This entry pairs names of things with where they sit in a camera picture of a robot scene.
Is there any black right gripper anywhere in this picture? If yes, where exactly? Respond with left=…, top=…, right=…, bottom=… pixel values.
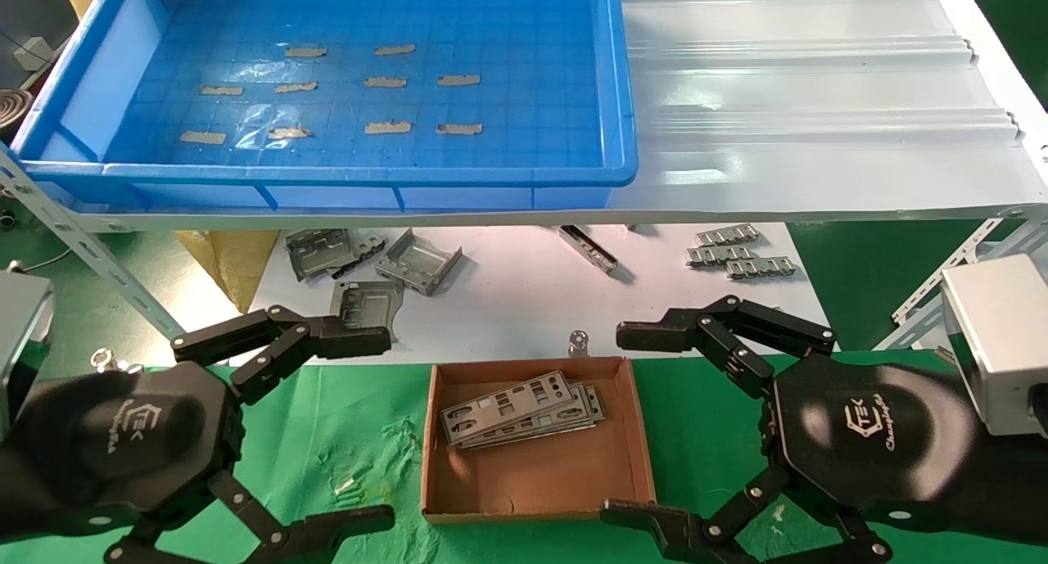
left=599, top=296, right=979, bottom=564

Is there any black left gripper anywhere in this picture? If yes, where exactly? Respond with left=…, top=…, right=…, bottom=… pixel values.
left=15, top=305, right=395, bottom=564

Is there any metal IO shield plate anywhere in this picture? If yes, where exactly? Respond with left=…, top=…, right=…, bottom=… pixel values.
left=491, top=386, right=607, bottom=444
left=440, top=371, right=578, bottom=444
left=457, top=386, right=599, bottom=450

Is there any brown cardboard box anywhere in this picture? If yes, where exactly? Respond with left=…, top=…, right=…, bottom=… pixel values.
left=420, top=356, right=657, bottom=525

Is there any blue plastic tray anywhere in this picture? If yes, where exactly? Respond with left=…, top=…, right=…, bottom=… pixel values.
left=8, top=0, right=639, bottom=213

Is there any green cloth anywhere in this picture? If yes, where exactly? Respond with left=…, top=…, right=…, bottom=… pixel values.
left=0, top=351, right=1048, bottom=564

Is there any slotted metal strip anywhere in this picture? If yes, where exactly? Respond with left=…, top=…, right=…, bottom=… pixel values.
left=695, top=223, right=761, bottom=247
left=685, top=245, right=756, bottom=268
left=725, top=256, right=797, bottom=280

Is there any white paper sheet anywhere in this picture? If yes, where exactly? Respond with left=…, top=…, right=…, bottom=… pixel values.
left=176, top=224, right=840, bottom=367

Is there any large silver binder clip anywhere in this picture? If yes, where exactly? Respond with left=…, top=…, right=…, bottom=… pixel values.
left=90, top=348, right=145, bottom=373

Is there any grey slotted steel shelf leg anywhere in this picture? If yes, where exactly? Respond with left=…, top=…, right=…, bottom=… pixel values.
left=0, top=151, right=185, bottom=340
left=891, top=216, right=1032, bottom=327
left=874, top=220, right=1048, bottom=352

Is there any clear plastic film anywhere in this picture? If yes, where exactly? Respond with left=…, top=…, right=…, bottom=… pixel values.
left=233, top=104, right=283, bottom=149

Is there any white corrugated shelf panel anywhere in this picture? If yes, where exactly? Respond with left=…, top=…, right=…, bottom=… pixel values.
left=49, top=0, right=1048, bottom=233

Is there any white power adapter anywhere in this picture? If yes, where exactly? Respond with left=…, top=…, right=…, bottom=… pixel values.
left=12, top=36, right=54, bottom=70

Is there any grey flat metal bracket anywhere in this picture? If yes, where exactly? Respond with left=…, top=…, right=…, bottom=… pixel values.
left=330, top=280, right=405, bottom=344

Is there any grey stamped metal bracket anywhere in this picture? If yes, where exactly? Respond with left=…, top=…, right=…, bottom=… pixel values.
left=285, top=228, right=363, bottom=282

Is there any grey U-shaped metal bracket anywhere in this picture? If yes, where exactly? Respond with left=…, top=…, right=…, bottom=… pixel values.
left=375, top=228, right=463, bottom=296

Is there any long narrow metal bracket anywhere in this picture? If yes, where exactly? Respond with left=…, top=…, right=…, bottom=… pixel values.
left=558, top=225, right=619, bottom=274

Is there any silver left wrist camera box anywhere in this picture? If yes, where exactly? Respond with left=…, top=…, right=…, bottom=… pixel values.
left=0, top=269, right=55, bottom=434

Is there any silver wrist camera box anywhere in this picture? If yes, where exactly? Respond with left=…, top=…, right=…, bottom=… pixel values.
left=940, top=253, right=1048, bottom=438
left=0, top=269, right=55, bottom=434

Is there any white floor cable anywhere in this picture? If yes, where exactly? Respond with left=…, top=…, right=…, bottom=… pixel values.
left=0, top=249, right=73, bottom=272

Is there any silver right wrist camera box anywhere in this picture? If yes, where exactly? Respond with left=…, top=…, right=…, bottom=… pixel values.
left=940, top=253, right=1048, bottom=438

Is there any grey coiled cable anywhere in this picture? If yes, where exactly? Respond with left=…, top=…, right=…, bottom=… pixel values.
left=0, top=89, right=34, bottom=127

